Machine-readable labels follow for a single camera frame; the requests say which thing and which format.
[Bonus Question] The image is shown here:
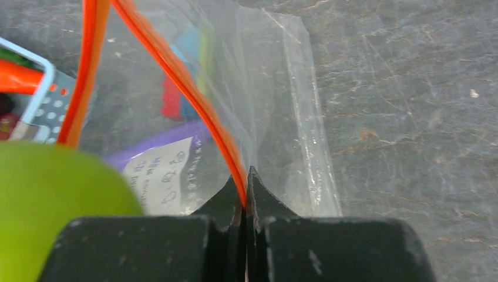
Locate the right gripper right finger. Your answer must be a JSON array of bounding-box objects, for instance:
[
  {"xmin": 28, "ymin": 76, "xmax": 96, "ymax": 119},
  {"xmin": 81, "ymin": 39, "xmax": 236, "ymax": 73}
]
[{"xmin": 246, "ymin": 167, "xmax": 436, "ymax": 281}]

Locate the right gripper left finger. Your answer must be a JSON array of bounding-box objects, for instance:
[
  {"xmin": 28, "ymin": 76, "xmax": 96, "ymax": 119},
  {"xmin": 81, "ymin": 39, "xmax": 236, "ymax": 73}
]
[{"xmin": 39, "ymin": 179, "xmax": 245, "ymax": 281}]

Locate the clear orange zip bag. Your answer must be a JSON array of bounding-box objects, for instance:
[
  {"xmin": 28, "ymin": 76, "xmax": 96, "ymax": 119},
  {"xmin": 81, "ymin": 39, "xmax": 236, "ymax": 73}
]
[{"xmin": 59, "ymin": 1, "xmax": 342, "ymax": 217}]

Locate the green toy apple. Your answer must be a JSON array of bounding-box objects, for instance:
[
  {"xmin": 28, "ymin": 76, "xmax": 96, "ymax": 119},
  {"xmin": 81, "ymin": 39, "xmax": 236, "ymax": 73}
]
[{"xmin": 1, "ymin": 141, "xmax": 143, "ymax": 281}]

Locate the orange toy carrot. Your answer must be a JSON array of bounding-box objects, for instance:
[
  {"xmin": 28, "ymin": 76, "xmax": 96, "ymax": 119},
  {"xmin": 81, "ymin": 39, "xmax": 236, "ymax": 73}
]
[{"xmin": 0, "ymin": 60, "xmax": 43, "ymax": 95}]

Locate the purple toy cylinder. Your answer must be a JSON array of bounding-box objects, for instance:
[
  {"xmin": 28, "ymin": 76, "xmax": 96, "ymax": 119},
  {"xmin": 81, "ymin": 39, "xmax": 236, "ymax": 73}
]
[{"xmin": 103, "ymin": 120, "xmax": 211, "ymax": 170}]

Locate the multicolour stacked brick block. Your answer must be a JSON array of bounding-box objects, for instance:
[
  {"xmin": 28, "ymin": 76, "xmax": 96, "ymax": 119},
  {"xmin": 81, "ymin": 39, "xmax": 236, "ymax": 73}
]
[{"xmin": 161, "ymin": 25, "xmax": 214, "ymax": 121}]

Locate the light blue plastic basket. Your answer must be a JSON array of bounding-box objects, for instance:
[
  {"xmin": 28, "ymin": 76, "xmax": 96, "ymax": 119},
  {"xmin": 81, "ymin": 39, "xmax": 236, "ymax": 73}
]
[{"xmin": 1, "ymin": 38, "xmax": 75, "ymax": 144}]

